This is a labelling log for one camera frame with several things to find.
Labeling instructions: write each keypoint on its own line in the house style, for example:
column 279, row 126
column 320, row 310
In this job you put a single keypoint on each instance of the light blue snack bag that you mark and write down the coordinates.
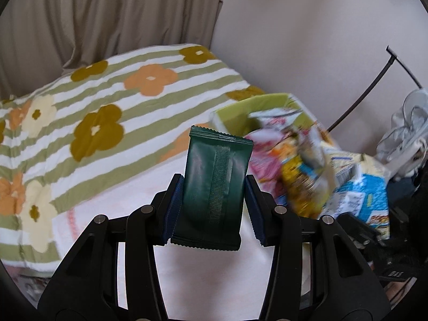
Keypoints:
column 364, row 200

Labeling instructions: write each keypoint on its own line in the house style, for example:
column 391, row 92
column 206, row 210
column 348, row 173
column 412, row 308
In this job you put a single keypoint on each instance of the cream snack bag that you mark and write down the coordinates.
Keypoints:
column 371, row 167

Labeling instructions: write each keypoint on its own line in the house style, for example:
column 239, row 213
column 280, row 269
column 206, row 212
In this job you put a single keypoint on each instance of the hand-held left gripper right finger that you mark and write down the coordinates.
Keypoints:
column 255, row 214

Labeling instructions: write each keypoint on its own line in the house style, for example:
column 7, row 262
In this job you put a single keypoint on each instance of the floral striped blanket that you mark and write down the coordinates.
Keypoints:
column 100, row 83

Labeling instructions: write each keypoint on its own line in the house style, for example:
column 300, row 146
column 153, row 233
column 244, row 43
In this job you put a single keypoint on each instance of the black curved rod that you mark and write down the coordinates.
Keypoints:
column 371, row 83

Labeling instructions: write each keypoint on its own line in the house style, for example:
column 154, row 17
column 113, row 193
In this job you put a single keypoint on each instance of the dark green snack packet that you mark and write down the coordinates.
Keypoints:
column 214, row 180

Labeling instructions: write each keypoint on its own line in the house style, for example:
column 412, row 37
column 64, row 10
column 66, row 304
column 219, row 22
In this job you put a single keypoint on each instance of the dark cloth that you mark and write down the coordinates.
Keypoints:
column 404, row 190

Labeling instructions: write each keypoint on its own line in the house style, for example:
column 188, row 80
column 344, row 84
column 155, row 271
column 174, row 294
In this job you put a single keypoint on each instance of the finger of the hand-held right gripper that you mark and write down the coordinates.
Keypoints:
column 354, row 227

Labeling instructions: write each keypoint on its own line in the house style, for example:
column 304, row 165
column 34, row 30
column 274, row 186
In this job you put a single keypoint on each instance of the white towel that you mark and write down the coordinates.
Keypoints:
column 133, row 190

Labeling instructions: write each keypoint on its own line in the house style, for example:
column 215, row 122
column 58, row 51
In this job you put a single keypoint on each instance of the yellow snack bag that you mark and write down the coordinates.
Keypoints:
column 301, row 180

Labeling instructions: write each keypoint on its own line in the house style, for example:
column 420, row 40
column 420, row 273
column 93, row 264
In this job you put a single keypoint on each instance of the beige curtain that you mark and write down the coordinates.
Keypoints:
column 100, row 13

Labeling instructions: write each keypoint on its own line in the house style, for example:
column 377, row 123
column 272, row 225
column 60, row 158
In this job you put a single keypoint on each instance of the pink snack packet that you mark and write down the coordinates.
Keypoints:
column 264, row 167

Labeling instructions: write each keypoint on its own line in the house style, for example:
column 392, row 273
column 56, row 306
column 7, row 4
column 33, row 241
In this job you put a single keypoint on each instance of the green cardboard box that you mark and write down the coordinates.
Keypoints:
column 240, row 113

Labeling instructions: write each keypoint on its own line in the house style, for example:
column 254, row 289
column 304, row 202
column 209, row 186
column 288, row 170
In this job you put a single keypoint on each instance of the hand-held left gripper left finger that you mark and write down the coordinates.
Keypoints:
column 172, row 207

